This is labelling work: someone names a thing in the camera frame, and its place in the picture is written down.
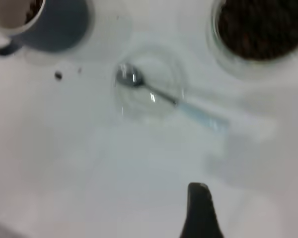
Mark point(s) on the clear round glass dish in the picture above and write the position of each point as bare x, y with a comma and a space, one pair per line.
164, 69

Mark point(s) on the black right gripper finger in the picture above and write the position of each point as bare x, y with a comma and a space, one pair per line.
201, 215

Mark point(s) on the clear saucer under glass cup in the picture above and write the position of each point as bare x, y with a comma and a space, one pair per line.
213, 49

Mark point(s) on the dark grey ceramic mug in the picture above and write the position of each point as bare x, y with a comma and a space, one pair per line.
59, 29

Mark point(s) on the small scooped coffee bean portion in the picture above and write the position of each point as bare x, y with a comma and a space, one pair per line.
33, 10

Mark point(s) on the dark coffee beans pile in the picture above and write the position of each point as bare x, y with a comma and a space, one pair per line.
260, 27

